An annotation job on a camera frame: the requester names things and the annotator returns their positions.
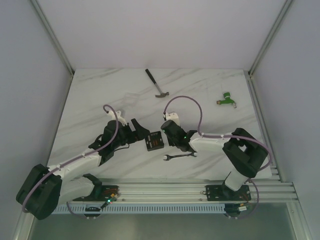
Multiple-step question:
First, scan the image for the black fuse box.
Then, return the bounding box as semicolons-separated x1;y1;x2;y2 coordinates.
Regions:
145;131;165;152

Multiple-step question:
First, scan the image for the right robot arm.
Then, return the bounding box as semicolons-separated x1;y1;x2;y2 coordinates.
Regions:
161;120;271;200

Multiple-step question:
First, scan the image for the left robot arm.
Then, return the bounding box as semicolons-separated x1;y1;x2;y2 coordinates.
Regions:
16;118;150;220

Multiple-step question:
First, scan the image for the clear fuse box lid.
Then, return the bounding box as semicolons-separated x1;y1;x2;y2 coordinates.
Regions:
121;92;140;107

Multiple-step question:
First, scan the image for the steel open-end wrench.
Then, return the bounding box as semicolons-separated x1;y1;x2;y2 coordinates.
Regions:
163;152;198;161

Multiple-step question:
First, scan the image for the claw hammer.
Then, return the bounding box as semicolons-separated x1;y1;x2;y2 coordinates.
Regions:
145;69;170;98

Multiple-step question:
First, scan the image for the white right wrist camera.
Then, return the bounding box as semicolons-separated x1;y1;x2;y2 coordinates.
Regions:
163;112;180;126

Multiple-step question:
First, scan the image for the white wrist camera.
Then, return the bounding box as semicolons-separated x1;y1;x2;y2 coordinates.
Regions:
163;112;180;126
106;110;128;126

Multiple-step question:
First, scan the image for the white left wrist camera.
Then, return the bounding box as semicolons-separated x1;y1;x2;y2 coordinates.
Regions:
106;110;128;126

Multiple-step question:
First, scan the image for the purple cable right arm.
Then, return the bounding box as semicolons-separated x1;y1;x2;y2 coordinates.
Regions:
163;95;273;178

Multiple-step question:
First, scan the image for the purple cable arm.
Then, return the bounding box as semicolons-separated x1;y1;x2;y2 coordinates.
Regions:
163;95;273;178
21;104;120;213

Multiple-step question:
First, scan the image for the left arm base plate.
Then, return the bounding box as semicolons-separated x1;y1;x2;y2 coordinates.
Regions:
73;185;119;202

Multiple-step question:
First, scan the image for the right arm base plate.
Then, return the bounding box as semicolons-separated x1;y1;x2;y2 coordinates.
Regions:
204;185;252;202

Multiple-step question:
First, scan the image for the slotted cable duct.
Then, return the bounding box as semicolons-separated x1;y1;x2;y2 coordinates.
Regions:
53;202;229;215

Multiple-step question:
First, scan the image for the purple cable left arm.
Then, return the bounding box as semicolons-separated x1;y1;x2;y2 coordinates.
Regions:
21;104;120;213

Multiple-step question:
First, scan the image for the aluminium frame rail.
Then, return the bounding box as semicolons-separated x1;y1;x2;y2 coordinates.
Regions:
29;0;75;77

